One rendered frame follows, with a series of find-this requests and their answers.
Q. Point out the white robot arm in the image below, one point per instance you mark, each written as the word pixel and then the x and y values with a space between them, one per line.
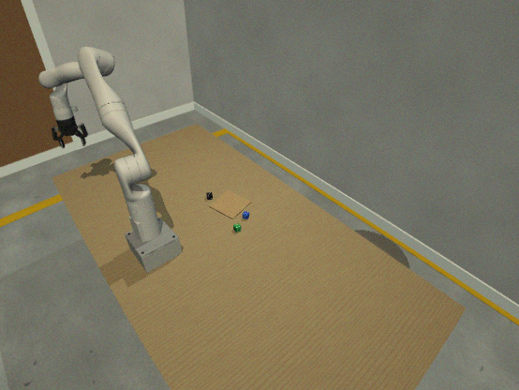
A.
pixel 114 117

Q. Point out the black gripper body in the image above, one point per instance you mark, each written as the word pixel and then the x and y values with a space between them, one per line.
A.
pixel 67 125

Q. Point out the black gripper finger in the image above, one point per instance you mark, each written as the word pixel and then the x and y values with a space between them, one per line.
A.
pixel 79 134
pixel 59 139

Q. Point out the tan flat mat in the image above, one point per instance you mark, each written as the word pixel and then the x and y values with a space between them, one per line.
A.
pixel 230 204

